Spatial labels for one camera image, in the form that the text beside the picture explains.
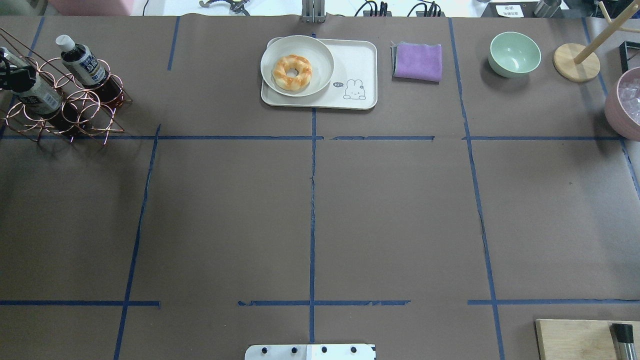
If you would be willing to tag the mint green bowl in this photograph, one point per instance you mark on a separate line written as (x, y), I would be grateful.
(513, 55)

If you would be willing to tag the pink bowl with ice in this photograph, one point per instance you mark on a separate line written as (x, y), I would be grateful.
(621, 117)

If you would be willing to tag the beige rectangular tray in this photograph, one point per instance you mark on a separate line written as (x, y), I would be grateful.
(344, 73)

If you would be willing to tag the middle tea bottle in rack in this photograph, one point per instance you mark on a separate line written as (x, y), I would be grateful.
(88, 71)

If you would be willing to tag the dark tea bottle white cap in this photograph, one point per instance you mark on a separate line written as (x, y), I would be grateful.
(41, 98)

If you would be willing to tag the glazed ring donut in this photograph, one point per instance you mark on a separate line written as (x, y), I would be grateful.
(292, 73)

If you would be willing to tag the copper wire bottle rack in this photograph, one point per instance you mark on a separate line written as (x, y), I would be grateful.
(82, 115)

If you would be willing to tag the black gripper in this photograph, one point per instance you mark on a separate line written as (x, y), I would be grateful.
(11, 77)

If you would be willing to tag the black steel muddler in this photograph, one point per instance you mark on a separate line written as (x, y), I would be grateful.
(624, 341)

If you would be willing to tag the steel tumbler cup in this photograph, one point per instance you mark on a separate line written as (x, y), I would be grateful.
(545, 9)

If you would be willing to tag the purple folded cloth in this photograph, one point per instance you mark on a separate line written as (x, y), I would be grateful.
(417, 61)

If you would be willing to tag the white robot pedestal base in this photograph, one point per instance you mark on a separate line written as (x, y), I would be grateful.
(332, 351)

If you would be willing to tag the white round plate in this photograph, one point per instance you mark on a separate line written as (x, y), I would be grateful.
(321, 58)

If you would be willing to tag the aluminium frame post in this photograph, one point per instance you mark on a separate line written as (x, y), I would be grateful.
(313, 11)

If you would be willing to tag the wooden cutting board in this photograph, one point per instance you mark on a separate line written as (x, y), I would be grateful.
(580, 339)

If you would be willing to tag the wooden stand with round base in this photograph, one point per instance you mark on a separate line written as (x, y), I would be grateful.
(579, 63)

